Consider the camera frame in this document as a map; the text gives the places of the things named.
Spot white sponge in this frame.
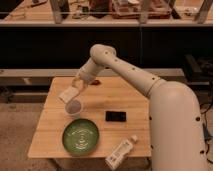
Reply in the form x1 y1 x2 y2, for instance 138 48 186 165
59 87 79 103

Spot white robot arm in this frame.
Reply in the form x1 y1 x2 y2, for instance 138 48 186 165
73 44 208 171

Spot ceramic cup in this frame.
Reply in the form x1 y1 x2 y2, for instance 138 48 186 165
65 100 82 117

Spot small red object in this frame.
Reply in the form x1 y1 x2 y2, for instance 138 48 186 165
91 80 100 85

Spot wooden table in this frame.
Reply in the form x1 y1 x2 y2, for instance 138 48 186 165
28 77 151 158

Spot black rectangular block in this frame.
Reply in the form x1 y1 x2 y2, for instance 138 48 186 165
105 111 126 122

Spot green plate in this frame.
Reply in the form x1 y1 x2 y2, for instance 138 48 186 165
62 119 99 157

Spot white plastic bottle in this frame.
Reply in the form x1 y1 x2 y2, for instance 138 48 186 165
105 135 138 171

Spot wooden shelf unit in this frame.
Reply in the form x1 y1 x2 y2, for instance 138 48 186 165
0 0 213 27

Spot black cable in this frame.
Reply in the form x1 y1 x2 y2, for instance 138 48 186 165
199 99 213 164

